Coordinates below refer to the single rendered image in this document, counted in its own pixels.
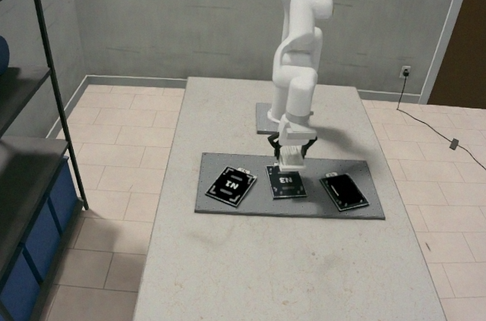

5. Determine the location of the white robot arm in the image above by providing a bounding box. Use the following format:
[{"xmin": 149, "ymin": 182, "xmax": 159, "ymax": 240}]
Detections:
[{"xmin": 267, "ymin": 0, "xmax": 333, "ymax": 140}]

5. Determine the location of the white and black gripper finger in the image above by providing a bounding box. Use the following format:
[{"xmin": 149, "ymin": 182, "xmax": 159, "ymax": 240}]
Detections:
[
  {"xmin": 301, "ymin": 136, "xmax": 317, "ymax": 159},
  {"xmin": 267, "ymin": 132, "xmax": 282, "ymax": 160}
]

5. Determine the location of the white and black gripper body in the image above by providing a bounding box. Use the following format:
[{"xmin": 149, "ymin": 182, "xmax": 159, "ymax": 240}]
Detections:
[{"xmin": 277, "ymin": 115, "xmax": 309, "ymax": 146}]

